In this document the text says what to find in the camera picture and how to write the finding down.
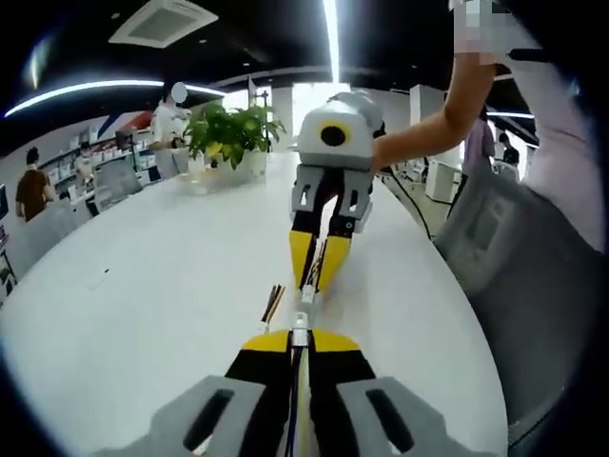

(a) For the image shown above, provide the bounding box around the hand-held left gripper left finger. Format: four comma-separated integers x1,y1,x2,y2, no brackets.
89,328,292,457

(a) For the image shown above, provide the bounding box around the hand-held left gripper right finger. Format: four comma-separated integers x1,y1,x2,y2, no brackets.
308,328,501,457

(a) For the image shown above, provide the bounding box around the white JST connector cable socket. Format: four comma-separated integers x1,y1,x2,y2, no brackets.
301,237,330,307

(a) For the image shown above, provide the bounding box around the white JST connector cable plug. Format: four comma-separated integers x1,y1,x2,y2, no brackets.
284,311,316,457

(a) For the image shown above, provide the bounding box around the white planter box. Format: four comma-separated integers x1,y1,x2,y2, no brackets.
176,150,268,197

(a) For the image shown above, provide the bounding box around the white cabinet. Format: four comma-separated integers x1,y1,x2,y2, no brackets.
424,160,462,202

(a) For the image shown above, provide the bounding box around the long ceiling light strip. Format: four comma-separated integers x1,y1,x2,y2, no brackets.
322,0,343,85

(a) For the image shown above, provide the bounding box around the green potted plant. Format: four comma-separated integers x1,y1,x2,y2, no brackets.
183,101,287,171

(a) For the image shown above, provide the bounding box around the grey mesh office chair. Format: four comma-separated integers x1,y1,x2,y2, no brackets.
90,160,145,213

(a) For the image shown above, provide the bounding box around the ceiling air conditioner vent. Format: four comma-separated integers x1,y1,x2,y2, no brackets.
108,0,221,50

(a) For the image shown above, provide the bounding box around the curved ceiling light strip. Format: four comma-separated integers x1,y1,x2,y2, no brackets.
3,79,225,119

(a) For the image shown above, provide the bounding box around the black cable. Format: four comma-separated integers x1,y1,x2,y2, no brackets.
379,164,437,240

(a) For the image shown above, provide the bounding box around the spare multicolour wire cable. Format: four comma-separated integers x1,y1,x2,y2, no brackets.
258,283,287,335

